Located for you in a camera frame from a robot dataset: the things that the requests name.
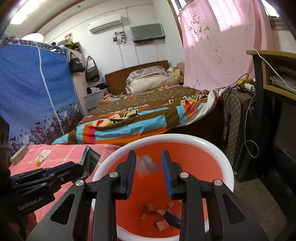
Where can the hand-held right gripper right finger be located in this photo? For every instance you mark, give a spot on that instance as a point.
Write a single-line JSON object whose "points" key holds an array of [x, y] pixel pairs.
{"points": [[166, 171]]}

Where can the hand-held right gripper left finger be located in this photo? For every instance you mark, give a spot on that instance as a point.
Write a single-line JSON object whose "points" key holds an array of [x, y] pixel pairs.
{"points": [[131, 171]]}

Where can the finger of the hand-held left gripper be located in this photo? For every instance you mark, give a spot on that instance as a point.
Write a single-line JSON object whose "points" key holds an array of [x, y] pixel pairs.
{"points": [[74, 172], [60, 169]]}

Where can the grey tissue wad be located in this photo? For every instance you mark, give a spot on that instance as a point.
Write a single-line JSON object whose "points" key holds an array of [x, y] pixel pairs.
{"points": [[146, 164]]}

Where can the green medicine box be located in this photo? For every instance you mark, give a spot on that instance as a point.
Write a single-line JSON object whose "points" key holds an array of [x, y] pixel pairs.
{"points": [[92, 162]]}

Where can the orange bin with white rim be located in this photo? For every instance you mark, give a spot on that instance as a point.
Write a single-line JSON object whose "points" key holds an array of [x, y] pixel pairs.
{"points": [[196, 157]]}

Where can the person's left hand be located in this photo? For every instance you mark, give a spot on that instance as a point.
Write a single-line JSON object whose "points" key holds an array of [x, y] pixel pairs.
{"points": [[31, 221]]}

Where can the white paper packet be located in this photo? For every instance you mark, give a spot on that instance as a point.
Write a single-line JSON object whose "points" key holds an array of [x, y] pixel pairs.
{"points": [[43, 155]]}

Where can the beige rectangular box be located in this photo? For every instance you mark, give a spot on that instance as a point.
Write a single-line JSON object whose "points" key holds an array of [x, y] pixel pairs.
{"points": [[19, 155]]}

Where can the paper scraps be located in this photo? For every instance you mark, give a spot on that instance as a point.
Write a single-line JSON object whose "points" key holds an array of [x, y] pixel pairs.
{"points": [[161, 224]]}

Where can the colourful striped bed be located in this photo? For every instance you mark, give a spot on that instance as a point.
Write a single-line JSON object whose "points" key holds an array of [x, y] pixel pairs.
{"points": [[138, 109]]}

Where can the grey nightstand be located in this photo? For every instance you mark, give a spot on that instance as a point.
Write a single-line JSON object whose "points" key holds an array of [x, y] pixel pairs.
{"points": [[94, 99]]}

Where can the blue printed wardrobe cover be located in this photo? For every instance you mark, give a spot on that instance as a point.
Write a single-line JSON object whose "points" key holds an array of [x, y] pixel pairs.
{"points": [[34, 92]]}

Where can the black quilted suitcase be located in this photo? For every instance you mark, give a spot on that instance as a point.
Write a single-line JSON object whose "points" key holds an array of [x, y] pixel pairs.
{"points": [[235, 120]]}

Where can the black item with white tissue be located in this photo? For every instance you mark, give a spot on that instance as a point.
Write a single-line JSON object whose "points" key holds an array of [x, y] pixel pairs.
{"points": [[97, 87]]}

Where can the beige pillow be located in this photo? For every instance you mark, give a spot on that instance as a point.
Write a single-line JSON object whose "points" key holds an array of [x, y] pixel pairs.
{"points": [[150, 84]]}

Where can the white cabinet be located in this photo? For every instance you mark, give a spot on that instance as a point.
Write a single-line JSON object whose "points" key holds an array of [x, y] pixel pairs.
{"points": [[79, 81]]}

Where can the wooden headboard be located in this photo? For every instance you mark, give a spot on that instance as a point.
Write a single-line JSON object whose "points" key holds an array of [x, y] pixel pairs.
{"points": [[115, 78]]}

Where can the yellowish cloth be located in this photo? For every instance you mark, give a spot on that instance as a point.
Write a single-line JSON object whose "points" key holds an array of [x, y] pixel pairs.
{"points": [[178, 75]]}

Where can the floral pillow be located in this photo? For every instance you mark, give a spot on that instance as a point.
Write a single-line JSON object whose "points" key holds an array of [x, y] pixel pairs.
{"points": [[148, 71]]}

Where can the grey and black handbag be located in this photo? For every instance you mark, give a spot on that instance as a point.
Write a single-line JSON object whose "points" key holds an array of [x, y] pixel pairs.
{"points": [[92, 73]]}

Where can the yellow object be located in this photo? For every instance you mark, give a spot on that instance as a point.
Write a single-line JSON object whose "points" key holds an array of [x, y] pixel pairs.
{"points": [[244, 82]]}

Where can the pile of folded clothes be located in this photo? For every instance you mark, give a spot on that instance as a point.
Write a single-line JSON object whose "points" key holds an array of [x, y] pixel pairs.
{"points": [[69, 42]]}

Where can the pink curtain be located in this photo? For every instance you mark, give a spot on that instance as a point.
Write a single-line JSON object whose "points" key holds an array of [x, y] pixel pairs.
{"points": [[219, 46]]}

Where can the stack of papers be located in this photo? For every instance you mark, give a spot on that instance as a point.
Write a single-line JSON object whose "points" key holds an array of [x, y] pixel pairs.
{"points": [[283, 78]]}

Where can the white air conditioner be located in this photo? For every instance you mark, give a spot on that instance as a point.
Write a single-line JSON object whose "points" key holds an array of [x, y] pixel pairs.
{"points": [[104, 23]]}

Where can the ceiling light panel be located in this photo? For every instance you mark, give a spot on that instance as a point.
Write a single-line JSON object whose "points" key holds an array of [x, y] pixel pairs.
{"points": [[25, 12]]}

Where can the wall-mounted clutter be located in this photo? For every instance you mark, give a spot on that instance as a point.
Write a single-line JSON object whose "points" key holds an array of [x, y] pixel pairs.
{"points": [[119, 37]]}

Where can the wooden desk with black frame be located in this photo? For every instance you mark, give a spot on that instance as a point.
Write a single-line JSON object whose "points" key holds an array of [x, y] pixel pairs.
{"points": [[260, 69]]}

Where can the green wall cover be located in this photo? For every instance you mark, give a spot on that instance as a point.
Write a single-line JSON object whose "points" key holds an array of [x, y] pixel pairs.
{"points": [[148, 32]]}

